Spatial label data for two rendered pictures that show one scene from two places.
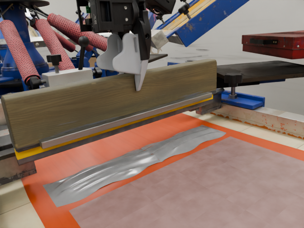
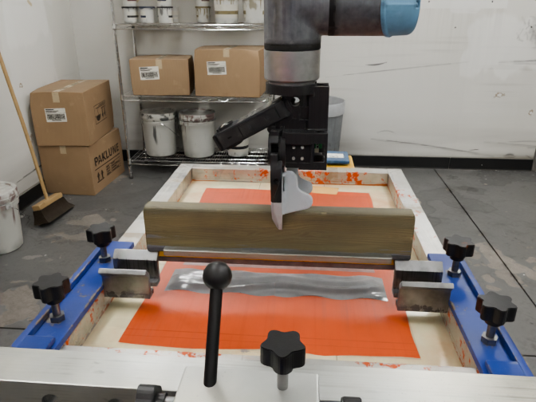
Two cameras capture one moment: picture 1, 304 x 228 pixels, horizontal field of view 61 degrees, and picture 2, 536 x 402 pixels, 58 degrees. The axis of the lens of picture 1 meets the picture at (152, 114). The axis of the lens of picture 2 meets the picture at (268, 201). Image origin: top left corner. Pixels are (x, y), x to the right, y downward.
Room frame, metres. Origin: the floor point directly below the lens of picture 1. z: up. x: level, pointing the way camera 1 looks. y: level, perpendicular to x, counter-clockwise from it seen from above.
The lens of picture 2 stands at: (0.96, 0.46, 1.39)
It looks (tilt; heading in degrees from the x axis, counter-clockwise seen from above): 22 degrees down; 221
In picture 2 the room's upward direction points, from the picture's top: straight up
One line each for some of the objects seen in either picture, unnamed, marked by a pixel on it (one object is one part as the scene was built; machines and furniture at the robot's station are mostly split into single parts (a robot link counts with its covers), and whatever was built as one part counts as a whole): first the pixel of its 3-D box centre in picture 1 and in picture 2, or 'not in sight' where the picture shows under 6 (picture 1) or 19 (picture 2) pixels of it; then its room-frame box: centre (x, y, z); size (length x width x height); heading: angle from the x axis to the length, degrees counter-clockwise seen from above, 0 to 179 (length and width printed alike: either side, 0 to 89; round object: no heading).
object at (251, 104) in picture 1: (207, 102); (86, 301); (0.67, -0.15, 0.98); 0.30 x 0.05 x 0.07; 36
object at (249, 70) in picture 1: (173, 83); not in sight; (1.24, -0.12, 0.91); 1.34 x 0.40 x 0.08; 96
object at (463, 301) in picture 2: not in sight; (467, 320); (0.35, 0.30, 0.98); 0.30 x 0.05 x 0.07; 36
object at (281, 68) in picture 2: not in sight; (292, 66); (0.43, 0.04, 1.31); 0.08 x 0.08 x 0.05
